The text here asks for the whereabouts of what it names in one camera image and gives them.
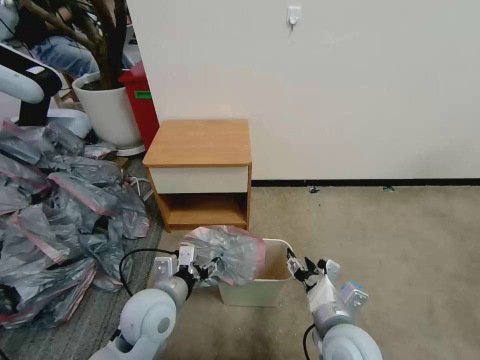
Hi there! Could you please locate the wooden nightstand white drawer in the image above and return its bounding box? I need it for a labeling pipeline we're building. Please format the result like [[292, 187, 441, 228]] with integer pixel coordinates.
[[142, 119, 253, 233]]

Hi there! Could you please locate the person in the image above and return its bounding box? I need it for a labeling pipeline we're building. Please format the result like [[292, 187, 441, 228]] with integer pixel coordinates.
[[14, 0, 101, 80]]

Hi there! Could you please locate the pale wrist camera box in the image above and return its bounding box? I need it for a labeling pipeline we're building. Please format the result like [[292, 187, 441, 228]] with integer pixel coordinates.
[[178, 245, 197, 268], [324, 258, 341, 281]]

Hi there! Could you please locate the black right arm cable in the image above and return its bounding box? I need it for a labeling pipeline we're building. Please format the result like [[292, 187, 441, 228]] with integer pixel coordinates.
[[302, 323, 317, 360]]

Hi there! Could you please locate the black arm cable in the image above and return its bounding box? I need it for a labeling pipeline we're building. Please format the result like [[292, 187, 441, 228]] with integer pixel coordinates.
[[302, 323, 317, 360], [118, 248, 182, 298]]

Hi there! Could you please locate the white pot saucer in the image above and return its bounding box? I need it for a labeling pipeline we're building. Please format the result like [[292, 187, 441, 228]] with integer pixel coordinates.
[[115, 143, 147, 158]]

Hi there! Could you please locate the wooden stool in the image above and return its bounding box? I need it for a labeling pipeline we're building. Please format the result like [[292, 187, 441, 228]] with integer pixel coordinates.
[[51, 71, 83, 109]]

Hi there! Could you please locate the white plant pot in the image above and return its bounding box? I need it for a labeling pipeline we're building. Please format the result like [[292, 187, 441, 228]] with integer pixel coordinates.
[[71, 72, 146, 150]]

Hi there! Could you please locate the black baseboard strip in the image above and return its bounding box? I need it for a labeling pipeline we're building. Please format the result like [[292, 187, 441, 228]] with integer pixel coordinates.
[[251, 178, 480, 188]]

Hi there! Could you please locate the grey garbage bag pink rim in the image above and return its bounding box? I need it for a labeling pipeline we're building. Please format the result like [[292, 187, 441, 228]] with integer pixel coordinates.
[[179, 224, 267, 289]]

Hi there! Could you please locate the cream plastic trash can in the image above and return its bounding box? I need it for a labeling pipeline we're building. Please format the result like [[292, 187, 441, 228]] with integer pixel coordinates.
[[217, 238, 296, 308]]

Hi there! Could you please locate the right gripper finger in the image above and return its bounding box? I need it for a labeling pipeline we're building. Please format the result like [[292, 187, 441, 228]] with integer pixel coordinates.
[[303, 256, 325, 278], [286, 248, 305, 282]]

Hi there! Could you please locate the white floor cable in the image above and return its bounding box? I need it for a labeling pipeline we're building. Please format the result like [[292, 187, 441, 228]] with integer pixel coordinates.
[[126, 175, 155, 202]]

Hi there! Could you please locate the red box green label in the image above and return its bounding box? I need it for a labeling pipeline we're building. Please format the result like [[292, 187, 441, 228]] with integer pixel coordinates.
[[117, 61, 161, 142]]

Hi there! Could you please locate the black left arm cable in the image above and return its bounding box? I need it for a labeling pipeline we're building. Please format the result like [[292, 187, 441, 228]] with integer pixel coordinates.
[[118, 248, 182, 298]]

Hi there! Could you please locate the pile of grey garbage bags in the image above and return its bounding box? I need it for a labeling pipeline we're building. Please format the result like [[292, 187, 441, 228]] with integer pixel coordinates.
[[0, 119, 152, 332]]

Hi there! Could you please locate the indoor tree dark trunk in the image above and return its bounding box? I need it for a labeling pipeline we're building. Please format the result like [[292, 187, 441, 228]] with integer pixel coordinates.
[[16, 0, 131, 91]]

